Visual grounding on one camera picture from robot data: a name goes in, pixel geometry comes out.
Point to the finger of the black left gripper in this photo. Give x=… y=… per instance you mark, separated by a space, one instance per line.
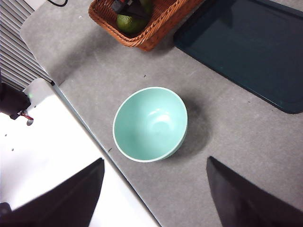
x=137 y=10

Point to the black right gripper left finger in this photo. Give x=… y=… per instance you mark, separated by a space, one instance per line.
x=66 y=201

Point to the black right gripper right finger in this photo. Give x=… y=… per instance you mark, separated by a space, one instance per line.
x=241 y=201

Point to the green avocado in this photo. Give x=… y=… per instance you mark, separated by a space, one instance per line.
x=130 y=24

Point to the teal bowl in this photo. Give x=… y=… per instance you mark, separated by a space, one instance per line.
x=149 y=125

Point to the brown wicker basket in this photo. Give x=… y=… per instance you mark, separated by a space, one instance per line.
x=161 y=26

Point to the black rectangular tray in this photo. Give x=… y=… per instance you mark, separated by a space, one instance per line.
x=248 y=47

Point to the grey ribbed panel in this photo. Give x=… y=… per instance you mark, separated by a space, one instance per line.
x=16 y=47

